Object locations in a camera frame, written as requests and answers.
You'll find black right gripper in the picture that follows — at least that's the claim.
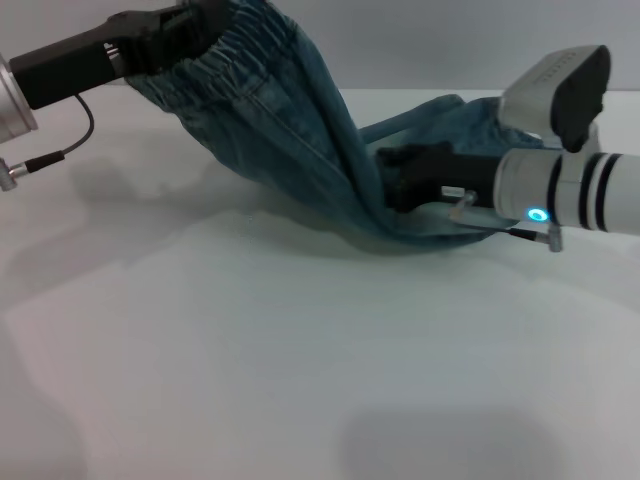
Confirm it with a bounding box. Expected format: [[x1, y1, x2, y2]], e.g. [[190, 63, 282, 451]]
[[376, 143, 502, 215]]

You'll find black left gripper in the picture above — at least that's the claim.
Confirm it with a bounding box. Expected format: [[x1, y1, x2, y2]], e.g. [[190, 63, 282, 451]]
[[8, 0, 237, 112]]

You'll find blue denim shorts basketball print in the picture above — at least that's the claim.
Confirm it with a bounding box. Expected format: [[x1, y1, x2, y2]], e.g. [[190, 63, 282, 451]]
[[122, 0, 546, 257]]

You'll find right arm cable with plug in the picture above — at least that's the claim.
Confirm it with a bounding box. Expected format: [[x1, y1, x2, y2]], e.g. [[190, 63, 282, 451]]
[[441, 186, 565, 254]]

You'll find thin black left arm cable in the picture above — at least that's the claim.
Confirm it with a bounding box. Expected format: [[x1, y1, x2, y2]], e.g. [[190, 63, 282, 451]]
[[58, 92, 96, 162]]

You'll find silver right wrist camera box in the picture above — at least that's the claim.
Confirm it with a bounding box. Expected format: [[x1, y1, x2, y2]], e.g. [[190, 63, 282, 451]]
[[498, 43, 613, 154]]

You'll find metal plug of left cable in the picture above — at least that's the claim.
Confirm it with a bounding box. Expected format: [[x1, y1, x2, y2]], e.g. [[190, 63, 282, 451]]
[[0, 149, 67, 192]]

